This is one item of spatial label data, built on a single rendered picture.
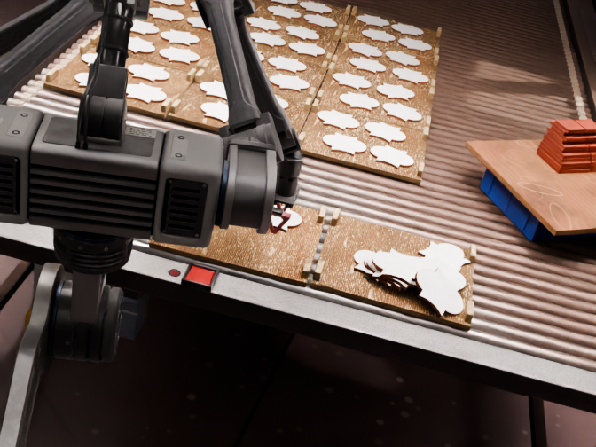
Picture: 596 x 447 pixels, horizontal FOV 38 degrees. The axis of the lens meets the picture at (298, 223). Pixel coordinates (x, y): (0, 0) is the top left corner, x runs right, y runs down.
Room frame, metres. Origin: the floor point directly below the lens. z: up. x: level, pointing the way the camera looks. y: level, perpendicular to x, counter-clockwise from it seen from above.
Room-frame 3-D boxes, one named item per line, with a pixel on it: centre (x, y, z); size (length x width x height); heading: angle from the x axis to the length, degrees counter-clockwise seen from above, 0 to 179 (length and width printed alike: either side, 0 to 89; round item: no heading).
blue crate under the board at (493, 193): (2.41, -0.74, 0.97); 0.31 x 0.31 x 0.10; 28
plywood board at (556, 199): (2.44, -0.81, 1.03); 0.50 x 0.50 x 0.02; 28
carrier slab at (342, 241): (1.91, -0.28, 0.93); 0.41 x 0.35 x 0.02; 86
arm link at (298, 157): (1.86, 0.05, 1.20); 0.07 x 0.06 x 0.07; 10
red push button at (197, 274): (1.69, 0.20, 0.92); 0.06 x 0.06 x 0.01; 86
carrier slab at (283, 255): (1.93, 0.14, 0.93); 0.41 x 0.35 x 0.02; 87
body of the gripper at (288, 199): (1.85, 0.05, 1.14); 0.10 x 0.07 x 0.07; 177
